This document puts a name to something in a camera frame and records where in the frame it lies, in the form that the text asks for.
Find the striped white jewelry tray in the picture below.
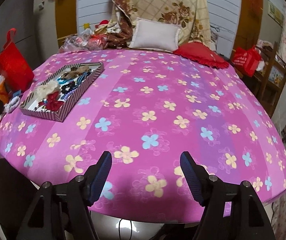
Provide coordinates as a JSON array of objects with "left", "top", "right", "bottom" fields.
[{"left": 20, "top": 62, "right": 104, "bottom": 122}]

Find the red shiny bow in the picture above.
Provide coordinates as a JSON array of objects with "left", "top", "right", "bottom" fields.
[{"left": 38, "top": 91, "right": 64, "bottom": 112}]

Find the pink floral bed sheet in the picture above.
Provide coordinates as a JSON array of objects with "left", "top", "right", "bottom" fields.
[{"left": 0, "top": 50, "right": 286, "bottom": 223}]

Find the black scrunchie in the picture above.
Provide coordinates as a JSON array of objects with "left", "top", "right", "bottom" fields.
[{"left": 61, "top": 81, "right": 76, "bottom": 94}]

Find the cream polka dot scrunchie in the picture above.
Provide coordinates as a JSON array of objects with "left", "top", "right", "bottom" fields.
[{"left": 34, "top": 80, "right": 60, "bottom": 99}]

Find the brown ribbon bow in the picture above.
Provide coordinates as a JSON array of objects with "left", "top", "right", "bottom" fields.
[{"left": 61, "top": 65, "right": 91, "bottom": 80}]

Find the wooden chair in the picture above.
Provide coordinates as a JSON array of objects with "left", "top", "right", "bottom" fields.
[{"left": 254, "top": 42, "right": 286, "bottom": 118}]

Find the red frilled cushion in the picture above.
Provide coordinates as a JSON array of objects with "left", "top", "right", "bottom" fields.
[{"left": 173, "top": 42, "right": 230, "bottom": 69}]

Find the red shopping bag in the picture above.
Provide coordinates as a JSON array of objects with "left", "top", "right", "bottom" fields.
[{"left": 231, "top": 46, "right": 262, "bottom": 77}]

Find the clear plastic bag of items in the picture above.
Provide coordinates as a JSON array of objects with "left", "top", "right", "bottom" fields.
[{"left": 58, "top": 28, "right": 107, "bottom": 53}]

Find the red bag at left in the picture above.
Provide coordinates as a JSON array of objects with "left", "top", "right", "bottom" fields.
[{"left": 0, "top": 28, "right": 34, "bottom": 92}]

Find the grey white small pillow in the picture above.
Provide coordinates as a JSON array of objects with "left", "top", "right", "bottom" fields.
[{"left": 129, "top": 18, "right": 181, "bottom": 53}]

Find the beige floral quilt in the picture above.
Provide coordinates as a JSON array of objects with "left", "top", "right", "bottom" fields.
[{"left": 107, "top": 0, "right": 211, "bottom": 48}]

